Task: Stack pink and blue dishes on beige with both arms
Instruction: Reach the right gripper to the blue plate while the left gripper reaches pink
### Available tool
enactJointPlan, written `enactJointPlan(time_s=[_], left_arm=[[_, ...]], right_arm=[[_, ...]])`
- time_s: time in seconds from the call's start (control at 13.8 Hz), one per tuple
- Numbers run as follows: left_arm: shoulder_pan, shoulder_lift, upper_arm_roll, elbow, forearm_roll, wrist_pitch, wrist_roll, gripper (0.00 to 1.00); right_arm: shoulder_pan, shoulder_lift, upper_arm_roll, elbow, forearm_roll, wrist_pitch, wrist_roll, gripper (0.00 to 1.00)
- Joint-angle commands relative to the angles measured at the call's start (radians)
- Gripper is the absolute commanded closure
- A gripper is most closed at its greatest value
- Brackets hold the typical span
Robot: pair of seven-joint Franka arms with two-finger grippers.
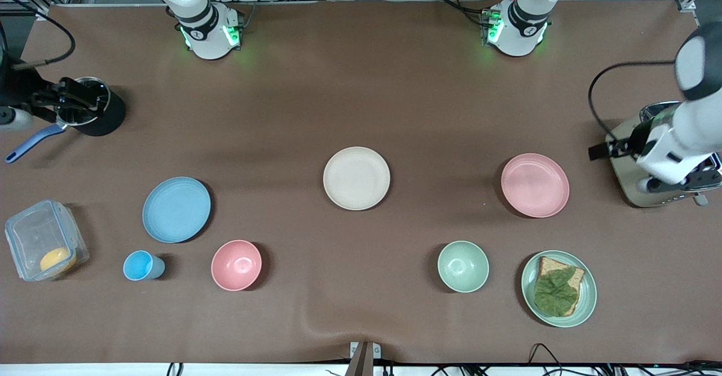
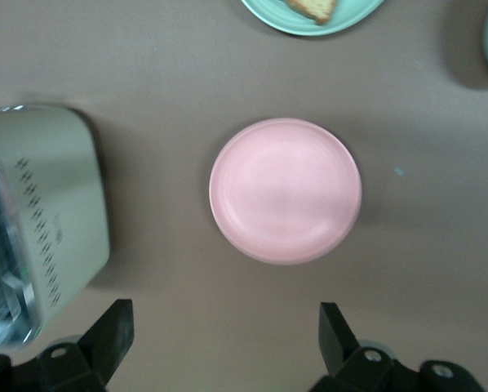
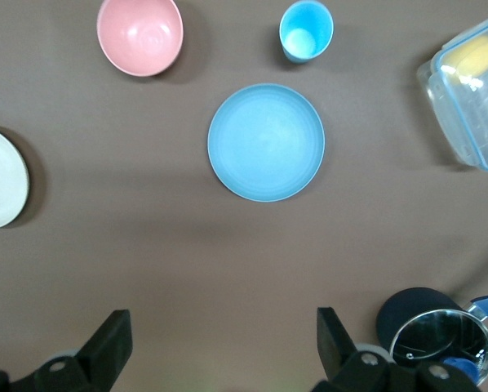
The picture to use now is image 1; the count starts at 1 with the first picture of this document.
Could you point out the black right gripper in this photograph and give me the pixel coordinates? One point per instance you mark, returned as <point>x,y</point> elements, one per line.
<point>21,90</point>

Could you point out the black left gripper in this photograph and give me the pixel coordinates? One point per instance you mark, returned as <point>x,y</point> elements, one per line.
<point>635,140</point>

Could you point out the pink plate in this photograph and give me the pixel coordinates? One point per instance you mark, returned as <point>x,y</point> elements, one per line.
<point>535,185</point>

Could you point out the blue plate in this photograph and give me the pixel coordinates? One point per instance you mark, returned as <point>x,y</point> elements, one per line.
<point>176,209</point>

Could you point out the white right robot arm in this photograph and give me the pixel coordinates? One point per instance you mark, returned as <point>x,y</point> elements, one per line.
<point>206,26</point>

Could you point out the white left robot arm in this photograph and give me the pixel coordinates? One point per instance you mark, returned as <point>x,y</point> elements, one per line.
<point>522,26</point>

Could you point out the beige chrome toaster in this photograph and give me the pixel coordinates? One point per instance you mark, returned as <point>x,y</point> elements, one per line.
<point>623,173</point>

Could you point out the brown bread slice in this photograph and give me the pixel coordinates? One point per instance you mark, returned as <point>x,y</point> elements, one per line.
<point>550,264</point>

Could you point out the clear plastic container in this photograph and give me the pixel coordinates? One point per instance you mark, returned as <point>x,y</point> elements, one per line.
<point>34,232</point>

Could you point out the green lettuce leaf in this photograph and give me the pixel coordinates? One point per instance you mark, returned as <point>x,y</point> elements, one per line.
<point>555,292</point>

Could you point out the green plate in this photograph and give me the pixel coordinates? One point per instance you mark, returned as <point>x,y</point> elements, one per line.
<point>586,302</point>

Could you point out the orange food piece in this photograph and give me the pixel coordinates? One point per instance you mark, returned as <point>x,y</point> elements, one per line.
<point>57,260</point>

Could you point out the blue cup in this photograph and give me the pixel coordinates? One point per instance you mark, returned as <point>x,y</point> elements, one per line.
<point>141,265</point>

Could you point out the green bowl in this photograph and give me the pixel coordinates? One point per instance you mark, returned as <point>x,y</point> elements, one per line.
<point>463,266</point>

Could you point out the pink bowl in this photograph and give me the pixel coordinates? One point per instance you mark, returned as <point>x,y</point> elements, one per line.
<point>236,265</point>

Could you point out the beige plate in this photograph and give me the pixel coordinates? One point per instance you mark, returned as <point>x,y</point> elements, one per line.
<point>356,178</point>

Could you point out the brown table cloth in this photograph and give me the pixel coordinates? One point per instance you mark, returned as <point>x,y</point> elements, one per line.
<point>361,83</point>

